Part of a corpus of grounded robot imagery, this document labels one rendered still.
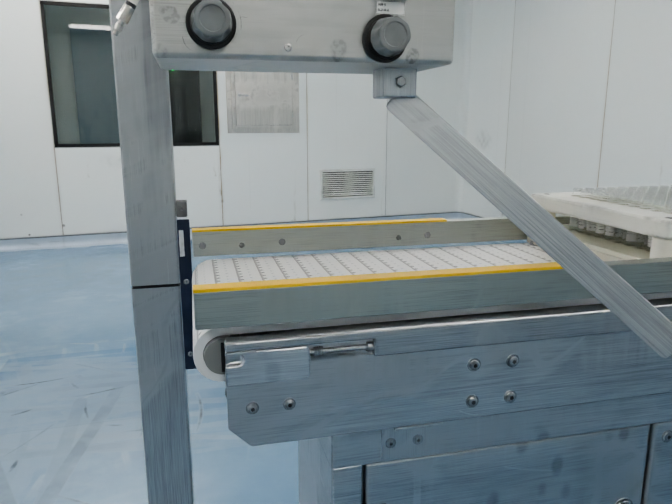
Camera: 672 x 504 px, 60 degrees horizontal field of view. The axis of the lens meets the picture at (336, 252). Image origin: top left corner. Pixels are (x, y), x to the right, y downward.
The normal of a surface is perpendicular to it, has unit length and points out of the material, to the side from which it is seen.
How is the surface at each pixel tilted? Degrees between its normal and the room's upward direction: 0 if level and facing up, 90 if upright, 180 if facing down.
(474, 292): 90
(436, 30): 90
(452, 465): 90
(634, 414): 90
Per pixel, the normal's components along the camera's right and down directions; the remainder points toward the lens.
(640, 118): -0.94, 0.07
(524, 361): 0.24, 0.21
